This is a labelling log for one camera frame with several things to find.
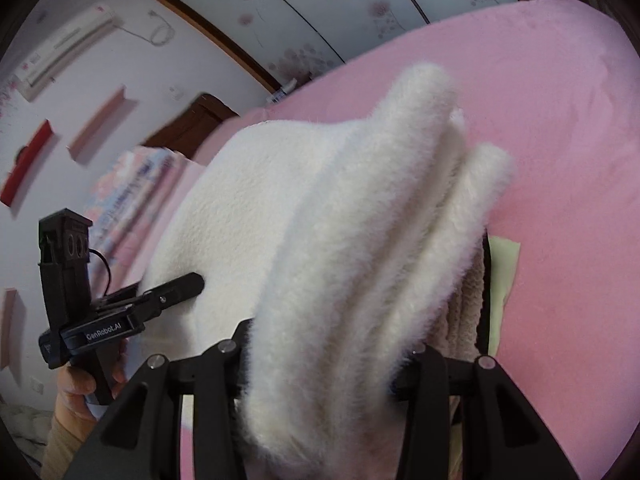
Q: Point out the person's left hand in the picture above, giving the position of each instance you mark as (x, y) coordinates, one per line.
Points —
(75, 385)

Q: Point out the floral sliding-door wardrobe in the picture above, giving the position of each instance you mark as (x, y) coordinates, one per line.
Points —
(325, 5)

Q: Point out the patterned pink pillow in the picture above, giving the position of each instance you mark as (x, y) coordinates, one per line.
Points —
(135, 195)

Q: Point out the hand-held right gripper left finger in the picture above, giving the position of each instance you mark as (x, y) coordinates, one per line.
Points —
(234, 347)

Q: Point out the person's left forearm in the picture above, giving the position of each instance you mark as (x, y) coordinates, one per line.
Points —
(60, 452)

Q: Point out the pink bed sheet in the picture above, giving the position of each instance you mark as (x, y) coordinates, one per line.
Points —
(550, 160)

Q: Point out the white crumpled cloth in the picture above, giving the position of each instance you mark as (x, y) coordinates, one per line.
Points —
(20, 425)

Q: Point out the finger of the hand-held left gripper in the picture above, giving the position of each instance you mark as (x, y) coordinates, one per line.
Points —
(122, 292)
(172, 292)

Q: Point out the white air conditioner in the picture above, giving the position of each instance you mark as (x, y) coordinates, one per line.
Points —
(65, 50)

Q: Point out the pink wall shelf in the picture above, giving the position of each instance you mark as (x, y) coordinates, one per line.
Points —
(10, 330)
(102, 122)

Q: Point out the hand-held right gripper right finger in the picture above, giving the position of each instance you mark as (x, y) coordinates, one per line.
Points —
(425, 361)

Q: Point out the beige knit garment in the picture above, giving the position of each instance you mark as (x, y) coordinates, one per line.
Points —
(462, 305)

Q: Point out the light green cloth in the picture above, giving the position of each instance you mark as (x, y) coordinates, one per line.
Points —
(502, 285)

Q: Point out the red wall shelf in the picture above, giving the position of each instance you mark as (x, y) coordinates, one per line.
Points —
(30, 160)

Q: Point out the brown wooden headboard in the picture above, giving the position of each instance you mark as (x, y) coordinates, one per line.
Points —
(195, 125)

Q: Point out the white wall socket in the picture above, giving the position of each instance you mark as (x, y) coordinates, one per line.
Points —
(178, 92)
(36, 385)

